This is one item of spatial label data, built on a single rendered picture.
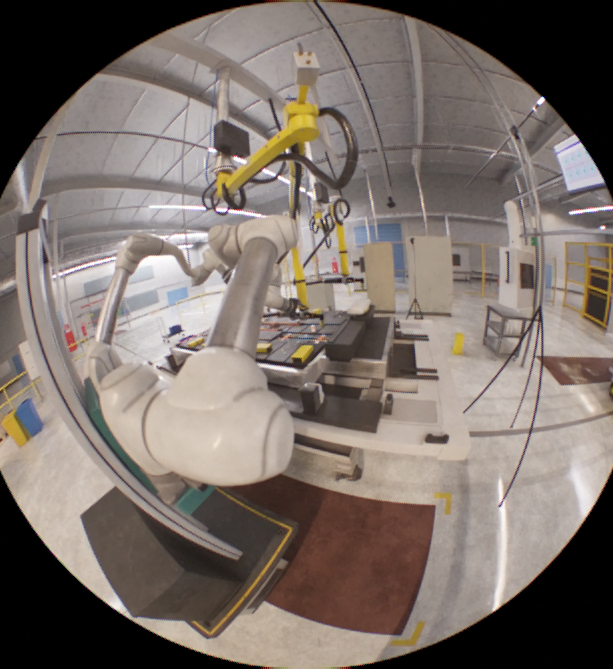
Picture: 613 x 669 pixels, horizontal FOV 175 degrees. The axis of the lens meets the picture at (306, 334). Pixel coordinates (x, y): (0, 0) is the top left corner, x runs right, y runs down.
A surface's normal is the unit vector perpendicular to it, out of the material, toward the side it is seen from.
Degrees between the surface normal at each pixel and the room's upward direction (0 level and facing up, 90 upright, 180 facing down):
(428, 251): 90
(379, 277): 90
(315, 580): 0
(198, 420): 31
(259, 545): 0
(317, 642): 0
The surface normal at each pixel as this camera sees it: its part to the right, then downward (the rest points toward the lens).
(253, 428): 0.36, -0.58
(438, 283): -0.44, 0.35
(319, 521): -0.13, -0.93
